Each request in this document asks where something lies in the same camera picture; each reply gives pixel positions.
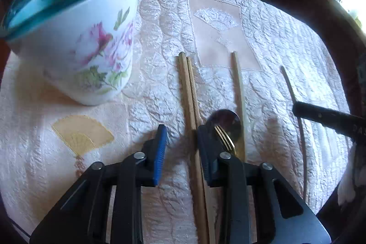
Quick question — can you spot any floral utensil holder teal rim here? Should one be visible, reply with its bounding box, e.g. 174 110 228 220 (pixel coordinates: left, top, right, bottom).
0 0 145 106

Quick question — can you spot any metal spoon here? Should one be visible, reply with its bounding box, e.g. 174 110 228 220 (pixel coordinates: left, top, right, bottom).
206 109 242 153

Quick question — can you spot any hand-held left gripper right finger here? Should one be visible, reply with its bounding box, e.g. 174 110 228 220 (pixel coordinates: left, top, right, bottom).
197 124 332 244

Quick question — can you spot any gold fork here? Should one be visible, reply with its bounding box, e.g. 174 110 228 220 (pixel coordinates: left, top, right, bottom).
214 124 237 156

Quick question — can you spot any pair of wooden chopsticks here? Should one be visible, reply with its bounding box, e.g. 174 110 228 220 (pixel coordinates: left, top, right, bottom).
178 52 208 244

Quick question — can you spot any quilted pink tablecloth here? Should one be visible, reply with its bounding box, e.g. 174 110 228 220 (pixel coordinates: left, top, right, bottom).
0 0 355 244

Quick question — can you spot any white cloth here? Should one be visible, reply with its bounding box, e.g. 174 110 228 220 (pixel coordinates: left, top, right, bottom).
337 142 359 204

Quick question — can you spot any brown wooden chopstick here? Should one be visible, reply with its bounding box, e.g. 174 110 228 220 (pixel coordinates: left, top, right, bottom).
186 57 216 244

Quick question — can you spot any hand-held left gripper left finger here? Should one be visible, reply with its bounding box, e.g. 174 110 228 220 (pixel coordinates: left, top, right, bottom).
29 124 168 244

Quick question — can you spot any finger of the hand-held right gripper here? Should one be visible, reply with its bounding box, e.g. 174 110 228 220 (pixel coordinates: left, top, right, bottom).
292 102 366 144

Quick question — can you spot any thin bamboo chopstick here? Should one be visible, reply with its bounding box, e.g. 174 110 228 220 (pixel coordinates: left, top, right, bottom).
280 65 309 203

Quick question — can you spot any pale bamboo chopstick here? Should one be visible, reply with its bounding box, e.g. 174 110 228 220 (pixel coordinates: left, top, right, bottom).
231 51 248 163

